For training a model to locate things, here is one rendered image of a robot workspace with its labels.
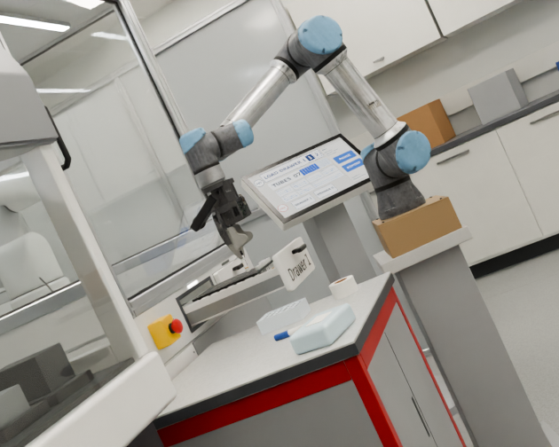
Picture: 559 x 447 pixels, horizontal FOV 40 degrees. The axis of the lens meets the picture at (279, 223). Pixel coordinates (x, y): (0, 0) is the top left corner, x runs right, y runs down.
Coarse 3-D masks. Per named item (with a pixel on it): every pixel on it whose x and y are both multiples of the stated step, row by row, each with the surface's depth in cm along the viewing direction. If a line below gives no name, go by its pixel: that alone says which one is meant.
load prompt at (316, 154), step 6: (318, 150) 328; (306, 156) 325; (312, 156) 325; (318, 156) 325; (288, 162) 322; (294, 162) 322; (300, 162) 322; (306, 162) 322; (276, 168) 320; (282, 168) 320; (288, 168) 320; (294, 168) 320; (264, 174) 317; (270, 174) 317; (276, 174) 317; (282, 174) 317; (264, 180) 314; (270, 180) 315
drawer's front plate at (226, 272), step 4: (236, 260) 272; (228, 264) 264; (232, 264) 267; (236, 264) 270; (224, 268) 260; (228, 268) 262; (244, 268) 276; (216, 272) 253; (220, 272) 255; (224, 272) 258; (228, 272) 261; (232, 272) 264; (236, 272) 267; (240, 272) 271; (216, 276) 253; (220, 276) 254; (224, 276) 257; (228, 276) 260; (232, 276) 263; (216, 280) 253; (220, 280) 253
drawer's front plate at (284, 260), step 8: (296, 240) 235; (288, 248) 224; (272, 256) 214; (280, 256) 215; (288, 256) 221; (296, 256) 228; (304, 256) 235; (280, 264) 213; (288, 264) 219; (296, 264) 225; (304, 264) 232; (312, 264) 240; (280, 272) 213; (288, 272) 216; (304, 272) 229; (288, 280) 213; (296, 280) 219; (288, 288) 214
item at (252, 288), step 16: (272, 272) 216; (224, 288) 247; (240, 288) 219; (256, 288) 218; (272, 288) 216; (192, 304) 224; (208, 304) 223; (224, 304) 221; (240, 304) 220; (192, 320) 224
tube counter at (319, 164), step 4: (320, 160) 324; (324, 160) 324; (328, 160) 324; (312, 164) 322; (316, 164) 322; (320, 164) 322; (324, 164) 322; (328, 164) 322; (304, 168) 320; (308, 168) 320; (312, 168) 320; (316, 168) 320; (320, 168) 320; (296, 172) 318; (300, 172) 318; (304, 172) 318; (308, 172) 318; (296, 176) 316; (300, 176) 316
